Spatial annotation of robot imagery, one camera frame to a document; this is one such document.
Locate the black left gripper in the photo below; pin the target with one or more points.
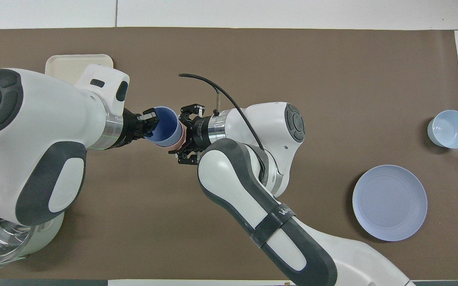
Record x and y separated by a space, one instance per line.
133 127

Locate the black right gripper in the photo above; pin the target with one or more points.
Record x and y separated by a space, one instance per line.
197 133

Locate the pink plastic cup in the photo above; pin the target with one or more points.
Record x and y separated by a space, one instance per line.
179 141

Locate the blue plastic cup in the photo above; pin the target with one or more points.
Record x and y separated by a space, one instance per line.
169 123

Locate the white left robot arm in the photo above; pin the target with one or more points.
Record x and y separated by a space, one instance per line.
46 119

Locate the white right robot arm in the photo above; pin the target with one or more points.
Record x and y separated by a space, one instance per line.
253 131

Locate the cream rabbit print tray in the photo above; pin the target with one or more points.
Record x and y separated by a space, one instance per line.
70 65

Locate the brown table mat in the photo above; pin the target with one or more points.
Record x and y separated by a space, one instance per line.
292 59

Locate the pale green cooking pot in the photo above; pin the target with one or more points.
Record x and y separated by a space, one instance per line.
50 230

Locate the blue round plate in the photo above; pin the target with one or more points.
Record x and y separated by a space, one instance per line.
390 202

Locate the light blue bowl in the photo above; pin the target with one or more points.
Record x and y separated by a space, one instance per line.
449 131

